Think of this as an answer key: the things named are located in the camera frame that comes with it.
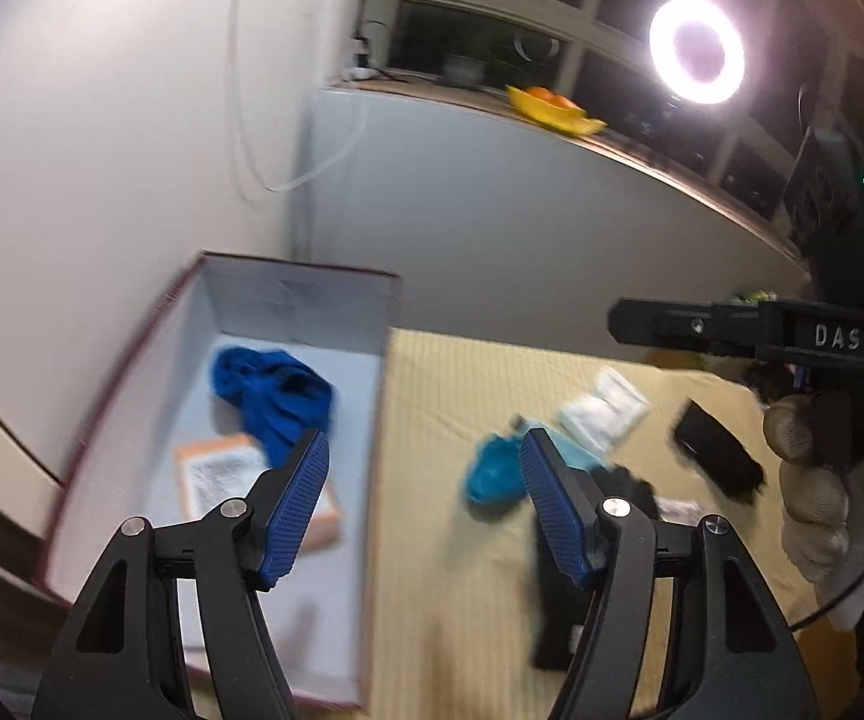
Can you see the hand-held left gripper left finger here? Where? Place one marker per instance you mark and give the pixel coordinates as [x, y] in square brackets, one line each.
[293, 510]

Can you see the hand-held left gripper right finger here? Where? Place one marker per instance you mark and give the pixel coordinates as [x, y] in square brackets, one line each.
[552, 510]

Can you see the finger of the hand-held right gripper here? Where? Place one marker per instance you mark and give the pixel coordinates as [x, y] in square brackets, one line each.
[672, 326]

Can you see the teal cloth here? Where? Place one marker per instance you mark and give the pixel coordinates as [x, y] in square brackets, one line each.
[492, 472]

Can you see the black cloth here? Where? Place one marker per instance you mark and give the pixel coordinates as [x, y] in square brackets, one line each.
[552, 615]

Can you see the white plastic packet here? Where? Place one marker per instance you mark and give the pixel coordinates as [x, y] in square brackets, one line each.
[603, 409]

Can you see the blue cloth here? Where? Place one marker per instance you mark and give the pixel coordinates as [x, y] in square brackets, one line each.
[271, 397]

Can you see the cardboard box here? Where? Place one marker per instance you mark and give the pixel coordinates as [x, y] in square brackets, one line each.
[147, 480]

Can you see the person's right hand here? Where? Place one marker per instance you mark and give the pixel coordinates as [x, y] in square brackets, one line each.
[814, 495]

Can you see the orange packet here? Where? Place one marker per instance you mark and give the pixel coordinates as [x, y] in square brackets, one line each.
[214, 476]

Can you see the green packet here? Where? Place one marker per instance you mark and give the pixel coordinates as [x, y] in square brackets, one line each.
[753, 298]

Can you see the small white wrapper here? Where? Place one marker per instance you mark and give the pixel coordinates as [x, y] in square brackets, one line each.
[678, 508]

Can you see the yellow fruit plate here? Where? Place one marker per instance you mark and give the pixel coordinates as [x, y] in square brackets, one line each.
[556, 116]

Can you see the oranges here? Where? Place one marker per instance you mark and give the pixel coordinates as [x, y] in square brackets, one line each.
[548, 96]

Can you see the potted plant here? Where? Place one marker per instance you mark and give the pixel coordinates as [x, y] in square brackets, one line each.
[463, 69]

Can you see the white power adapter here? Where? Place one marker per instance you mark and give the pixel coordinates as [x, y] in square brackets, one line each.
[363, 60]

